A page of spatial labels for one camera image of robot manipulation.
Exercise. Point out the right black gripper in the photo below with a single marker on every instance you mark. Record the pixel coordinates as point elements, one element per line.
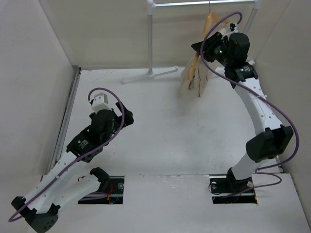
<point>210,43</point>

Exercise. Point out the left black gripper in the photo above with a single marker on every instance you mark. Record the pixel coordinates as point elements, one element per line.
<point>129,120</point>

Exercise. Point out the wooden clothes hanger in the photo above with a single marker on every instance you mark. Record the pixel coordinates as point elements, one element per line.
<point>212,18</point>

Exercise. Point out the beige trousers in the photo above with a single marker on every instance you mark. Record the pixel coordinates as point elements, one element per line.
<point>194,78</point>

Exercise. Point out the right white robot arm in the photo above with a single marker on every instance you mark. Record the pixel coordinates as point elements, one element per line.
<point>271,136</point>

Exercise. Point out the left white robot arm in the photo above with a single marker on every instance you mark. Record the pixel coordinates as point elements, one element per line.
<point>42,206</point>

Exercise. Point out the white clothes rack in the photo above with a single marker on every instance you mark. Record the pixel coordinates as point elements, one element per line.
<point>151,6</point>

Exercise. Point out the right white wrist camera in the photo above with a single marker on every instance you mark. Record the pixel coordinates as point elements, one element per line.
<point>227,29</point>

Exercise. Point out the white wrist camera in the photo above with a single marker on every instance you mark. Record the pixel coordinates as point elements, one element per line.
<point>227,29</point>
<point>99,102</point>

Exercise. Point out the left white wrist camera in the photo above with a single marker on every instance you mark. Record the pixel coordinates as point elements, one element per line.
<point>99,102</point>

